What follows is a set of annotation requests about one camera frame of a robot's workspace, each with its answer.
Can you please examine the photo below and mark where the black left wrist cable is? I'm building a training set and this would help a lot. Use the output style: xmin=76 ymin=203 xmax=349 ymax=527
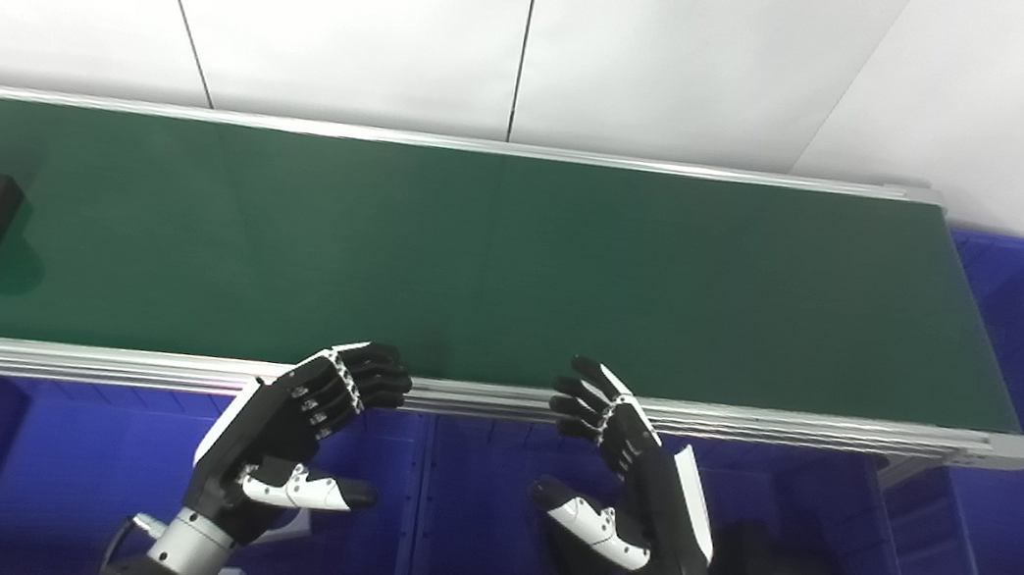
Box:
xmin=98 ymin=511 xmax=168 ymax=575

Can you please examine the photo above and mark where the green conveyor belt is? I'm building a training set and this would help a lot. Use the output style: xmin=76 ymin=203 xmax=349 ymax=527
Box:
xmin=0 ymin=67 xmax=1024 ymax=563
xmin=0 ymin=81 xmax=1024 ymax=478

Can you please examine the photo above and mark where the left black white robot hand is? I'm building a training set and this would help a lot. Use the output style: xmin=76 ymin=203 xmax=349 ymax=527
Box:
xmin=143 ymin=316 xmax=418 ymax=575

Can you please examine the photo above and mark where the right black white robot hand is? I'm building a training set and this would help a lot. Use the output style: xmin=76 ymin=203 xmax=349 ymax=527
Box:
xmin=518 ymin=351 xmax=763 ymax=575

